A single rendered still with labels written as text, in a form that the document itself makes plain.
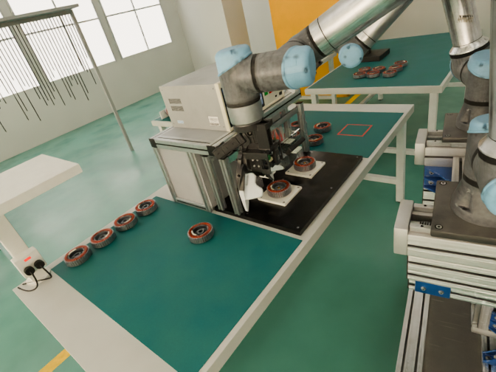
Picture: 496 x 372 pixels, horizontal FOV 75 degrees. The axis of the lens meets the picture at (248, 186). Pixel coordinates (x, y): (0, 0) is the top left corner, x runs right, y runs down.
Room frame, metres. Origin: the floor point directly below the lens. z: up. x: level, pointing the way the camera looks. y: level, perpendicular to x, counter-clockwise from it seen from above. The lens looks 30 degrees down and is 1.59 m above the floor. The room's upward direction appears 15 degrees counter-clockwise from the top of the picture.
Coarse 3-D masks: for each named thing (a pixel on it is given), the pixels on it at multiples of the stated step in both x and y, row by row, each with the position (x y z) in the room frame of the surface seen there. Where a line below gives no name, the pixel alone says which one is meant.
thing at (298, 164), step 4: (304, 156) 1.49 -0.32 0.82; (308, 156) 1.48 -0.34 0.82; (296, 160) 1.47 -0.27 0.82; (300, 160) 1.48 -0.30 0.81; (304, 160) 1.48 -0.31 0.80; (308, 160) 1.47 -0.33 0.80; (312, 160) 1.43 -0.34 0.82; (296, 164) 1.44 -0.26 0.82; (300, 164) 1.47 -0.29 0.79; (304, 164) 1.43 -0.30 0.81; (308, 164) 1.40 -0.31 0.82; (312, 164) 1.40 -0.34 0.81; (296, 168) 1.42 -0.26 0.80; (300, 168) 1.40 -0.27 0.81; (304, 168) 1.39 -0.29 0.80; (308, 168) 1.39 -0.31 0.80; (312, 168) 1.40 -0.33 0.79
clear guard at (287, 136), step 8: (272, 128) 1.35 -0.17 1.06; (280, 128) 1.33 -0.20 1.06; (288, 128) 1.30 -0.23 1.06; (296, 128) 1.28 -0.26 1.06; (272, 136) 1.27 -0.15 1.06; (280, 136) 1.25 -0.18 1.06; (288, 136) 1.23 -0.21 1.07; (296, 136) 1.23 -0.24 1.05; (304, 136) 1.24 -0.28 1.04; (280, 144) 1.17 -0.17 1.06; (288, 144) 1.18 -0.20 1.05; (304, 144) 1.20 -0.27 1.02; (296, 152) 1.15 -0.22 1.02; (280, 160) 1.10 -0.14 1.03; (288, 160) 1.11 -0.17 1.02
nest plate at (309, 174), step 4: (316, 164) 1.45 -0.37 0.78; (320, 164) 1.44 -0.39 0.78; (324, 164) 1.44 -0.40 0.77; (292, 168) 1.47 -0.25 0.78; (316, 168) 1.40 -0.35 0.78; (320, 168) 1.41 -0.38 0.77; (288, 172) 1.44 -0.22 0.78; (292, 172) 1.43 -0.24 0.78; (296, 172) 1.42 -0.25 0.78; (300, 172) 1.41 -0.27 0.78; (304, 172) 1.40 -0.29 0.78; (308, 172) 1.39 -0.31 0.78; (312, 172) 1.38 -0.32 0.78; (316, 172) 1.38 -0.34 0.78; (300, 176) 1.38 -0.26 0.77; (304, 176) 1.37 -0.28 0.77; (308, 176) 1.35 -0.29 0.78; (312, 176) 1.35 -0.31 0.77
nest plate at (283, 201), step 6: (294, 186) 1.29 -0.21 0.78; (264, 192) 1.31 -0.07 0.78; (294, 192) 1.24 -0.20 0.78; (258, 198) 1.27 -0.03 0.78; (264, 198) 1.26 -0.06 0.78; (270, 198) 1.25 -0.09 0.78; (276, 198) 1.23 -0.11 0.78; (282, 198) 1.22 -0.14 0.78; (288, 198) 1.21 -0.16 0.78; (282, 204) 1.18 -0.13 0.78
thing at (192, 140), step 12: (288, 96) 1.60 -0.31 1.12; (300, 96) 1.67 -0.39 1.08; (276, 108) 1.51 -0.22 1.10; (168, 132) 1.52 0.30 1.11; (180, 132) 1.47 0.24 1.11; (192, 132) 1.43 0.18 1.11; (204, 132) 1.39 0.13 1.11; (216, 132) 1.35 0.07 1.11; (228, 132) 1.31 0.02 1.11; (156, 144) 1.47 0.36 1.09; (168, 144) 1.40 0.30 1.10; (180, 144) 1.34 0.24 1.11; (192, 144) 1.28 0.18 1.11; (204, 144) 1.24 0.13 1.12; (216, 144) 1.21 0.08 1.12
